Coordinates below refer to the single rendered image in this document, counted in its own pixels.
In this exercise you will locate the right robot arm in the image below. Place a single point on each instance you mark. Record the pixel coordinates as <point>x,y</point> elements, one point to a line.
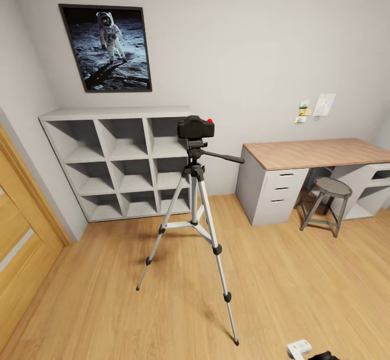
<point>297,350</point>

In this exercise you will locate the painting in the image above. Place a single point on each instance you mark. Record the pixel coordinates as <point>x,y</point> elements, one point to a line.
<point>110,47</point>

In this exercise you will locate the door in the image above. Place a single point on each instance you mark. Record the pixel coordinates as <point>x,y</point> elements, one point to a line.
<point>31,238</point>

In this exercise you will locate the camera tripod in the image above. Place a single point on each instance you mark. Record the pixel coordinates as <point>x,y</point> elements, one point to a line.
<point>194,169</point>

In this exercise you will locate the bookcase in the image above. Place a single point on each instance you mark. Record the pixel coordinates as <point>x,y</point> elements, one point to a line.
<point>73,159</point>

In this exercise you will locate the desk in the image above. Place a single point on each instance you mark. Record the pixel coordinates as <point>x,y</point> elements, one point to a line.
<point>272,176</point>

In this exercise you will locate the taboret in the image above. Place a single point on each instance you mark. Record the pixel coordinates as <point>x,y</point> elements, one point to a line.
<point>333,188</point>

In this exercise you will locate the digital camera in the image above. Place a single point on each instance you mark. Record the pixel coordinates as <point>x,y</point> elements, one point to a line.
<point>195,127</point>

